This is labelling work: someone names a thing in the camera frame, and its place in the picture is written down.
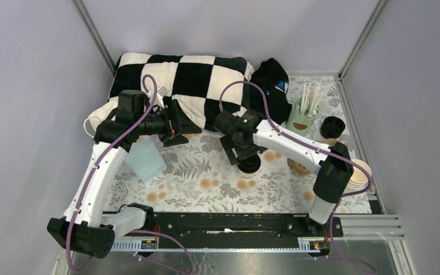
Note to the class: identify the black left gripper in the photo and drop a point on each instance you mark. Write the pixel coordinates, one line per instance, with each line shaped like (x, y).
(180, 122)

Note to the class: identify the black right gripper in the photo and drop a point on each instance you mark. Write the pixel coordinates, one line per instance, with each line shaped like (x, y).
(229, 142)

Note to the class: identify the white paper coffee cup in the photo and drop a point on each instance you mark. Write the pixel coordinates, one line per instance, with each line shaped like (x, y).
(247, 175)

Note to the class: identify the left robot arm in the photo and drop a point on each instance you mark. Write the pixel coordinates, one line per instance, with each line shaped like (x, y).
(82, 228)

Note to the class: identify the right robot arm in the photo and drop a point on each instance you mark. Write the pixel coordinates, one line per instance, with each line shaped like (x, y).
(252, 133)

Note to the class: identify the light blue napkin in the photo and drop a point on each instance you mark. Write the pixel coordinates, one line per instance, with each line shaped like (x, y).
(145, 160)

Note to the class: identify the floral table mat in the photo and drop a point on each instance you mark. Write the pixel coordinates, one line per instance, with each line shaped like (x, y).
(199, 178)

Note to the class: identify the black white checkered pillow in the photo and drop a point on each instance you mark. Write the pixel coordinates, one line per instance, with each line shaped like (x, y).
(202, 85)

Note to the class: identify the brown cardboard cup carrier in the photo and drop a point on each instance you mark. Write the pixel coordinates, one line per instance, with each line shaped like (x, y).
(301, 170)

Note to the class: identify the green straw holder cup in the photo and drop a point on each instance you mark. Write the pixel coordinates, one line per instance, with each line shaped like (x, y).
(298, 122)

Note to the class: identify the black cloth bundle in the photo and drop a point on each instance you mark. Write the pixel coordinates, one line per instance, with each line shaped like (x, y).
(274, 81)

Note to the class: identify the white paper bag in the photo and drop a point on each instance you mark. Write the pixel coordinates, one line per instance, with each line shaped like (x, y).
(99, 115)

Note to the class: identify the stack of black lids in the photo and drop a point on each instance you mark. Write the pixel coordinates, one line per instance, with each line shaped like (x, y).
(332, 127)

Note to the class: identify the stack of paper cups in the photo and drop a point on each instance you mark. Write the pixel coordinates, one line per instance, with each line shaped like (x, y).
(358, 178)

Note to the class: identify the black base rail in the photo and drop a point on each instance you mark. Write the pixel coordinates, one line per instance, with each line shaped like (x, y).
(236, 232)

